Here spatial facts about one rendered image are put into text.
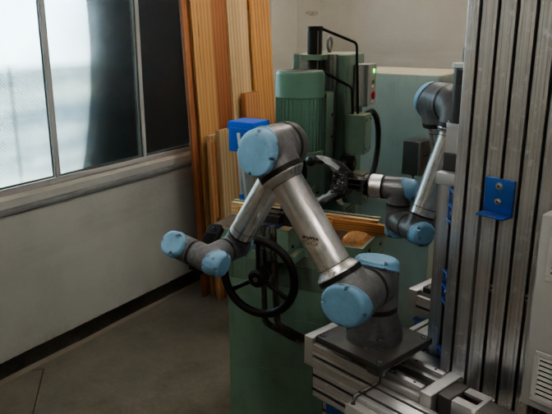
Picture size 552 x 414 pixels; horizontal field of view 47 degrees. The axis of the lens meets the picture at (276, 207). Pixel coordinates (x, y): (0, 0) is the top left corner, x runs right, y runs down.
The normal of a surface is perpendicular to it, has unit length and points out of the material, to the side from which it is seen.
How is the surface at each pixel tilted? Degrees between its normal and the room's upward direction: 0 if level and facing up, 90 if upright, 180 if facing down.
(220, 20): 87
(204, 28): 87
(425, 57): 90
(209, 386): 0
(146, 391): 0
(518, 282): 90
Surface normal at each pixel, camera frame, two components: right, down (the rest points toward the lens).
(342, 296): -0.46, 0.35
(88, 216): 0.84, 0.15
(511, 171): -0.74, 0.19
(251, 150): -0.59, 0.11
